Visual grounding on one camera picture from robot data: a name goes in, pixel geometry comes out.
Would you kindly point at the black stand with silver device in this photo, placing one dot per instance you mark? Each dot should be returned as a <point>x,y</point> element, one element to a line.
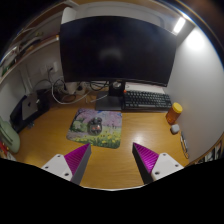
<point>28,108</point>

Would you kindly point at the wooden wall shelf unit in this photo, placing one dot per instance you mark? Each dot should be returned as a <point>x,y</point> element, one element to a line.
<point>23,50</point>

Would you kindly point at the floral print mouse pad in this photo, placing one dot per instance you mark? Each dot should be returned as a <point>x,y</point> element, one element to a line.
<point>111,131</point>

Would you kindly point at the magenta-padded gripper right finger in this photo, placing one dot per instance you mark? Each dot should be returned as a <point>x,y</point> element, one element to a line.
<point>163,165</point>

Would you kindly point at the orange jar with yellow lid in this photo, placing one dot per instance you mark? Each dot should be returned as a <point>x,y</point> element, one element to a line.
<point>173,115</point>

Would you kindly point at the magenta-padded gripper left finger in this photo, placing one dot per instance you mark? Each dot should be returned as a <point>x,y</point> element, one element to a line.
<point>59,165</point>

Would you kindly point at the bright ceiling light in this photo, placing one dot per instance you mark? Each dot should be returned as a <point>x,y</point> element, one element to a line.
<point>179,25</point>

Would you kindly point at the transparent computer mouse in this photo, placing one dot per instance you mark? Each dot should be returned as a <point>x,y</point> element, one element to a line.
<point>95,126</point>

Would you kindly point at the white power strip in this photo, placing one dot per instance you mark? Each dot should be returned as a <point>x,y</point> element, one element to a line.
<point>71,88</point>

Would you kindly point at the black keyboard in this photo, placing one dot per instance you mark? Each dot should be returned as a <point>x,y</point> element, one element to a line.
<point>146,100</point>

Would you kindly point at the small grey earbuds case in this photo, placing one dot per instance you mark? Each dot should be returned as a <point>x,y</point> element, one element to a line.
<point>174,129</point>

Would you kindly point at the black curved monitor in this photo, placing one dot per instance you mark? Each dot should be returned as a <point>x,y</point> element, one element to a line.
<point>116,46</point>

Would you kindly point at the pens beside wall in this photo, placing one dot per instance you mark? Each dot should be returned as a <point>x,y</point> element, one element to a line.
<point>184,143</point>

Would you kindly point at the pale green object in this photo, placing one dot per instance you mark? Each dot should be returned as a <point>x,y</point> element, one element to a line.
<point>10,136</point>

